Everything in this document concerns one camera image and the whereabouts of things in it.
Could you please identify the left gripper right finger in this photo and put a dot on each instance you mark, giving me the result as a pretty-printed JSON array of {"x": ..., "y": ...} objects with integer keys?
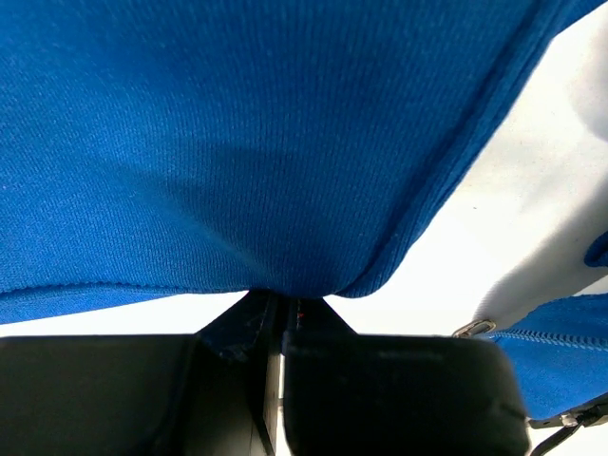
[{"x": 347, "y": 393}]

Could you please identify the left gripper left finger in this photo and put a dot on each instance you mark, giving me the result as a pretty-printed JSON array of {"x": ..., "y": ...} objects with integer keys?
[{"x": 212, "y": 392}]

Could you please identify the blue jacket with white lining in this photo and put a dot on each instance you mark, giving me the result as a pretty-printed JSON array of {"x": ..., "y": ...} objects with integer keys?
[{"x": 157, "y": 148}]

